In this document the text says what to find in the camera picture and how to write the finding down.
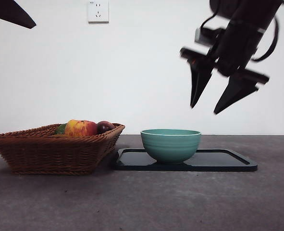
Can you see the brown wicker basket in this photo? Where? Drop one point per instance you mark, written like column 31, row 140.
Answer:
column 50, row 154

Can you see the pale grey camera box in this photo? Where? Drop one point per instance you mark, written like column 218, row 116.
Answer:
column 199, row 36

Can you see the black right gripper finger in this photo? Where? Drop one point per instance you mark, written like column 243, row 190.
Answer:
column 238, row 93
column 200, row 81

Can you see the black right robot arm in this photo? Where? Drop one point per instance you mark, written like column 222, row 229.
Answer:
column 250, row 10

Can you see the red yellow apple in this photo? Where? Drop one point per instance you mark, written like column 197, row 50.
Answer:
column 82, row 128

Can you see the green fruit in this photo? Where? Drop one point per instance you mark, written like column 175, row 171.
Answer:
column 60, row 129

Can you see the black rectangular tray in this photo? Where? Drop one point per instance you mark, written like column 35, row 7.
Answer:
column 216, row 163

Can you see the teal ceramic bowl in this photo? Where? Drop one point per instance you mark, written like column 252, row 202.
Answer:
column 170, row 149

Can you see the white wall socket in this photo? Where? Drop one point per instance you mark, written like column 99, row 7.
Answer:
column 98, row 12

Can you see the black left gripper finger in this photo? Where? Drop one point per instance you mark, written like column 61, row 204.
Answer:
column 7, row 12

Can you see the dark red plum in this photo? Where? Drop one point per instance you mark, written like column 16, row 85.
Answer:
column 104, row 127

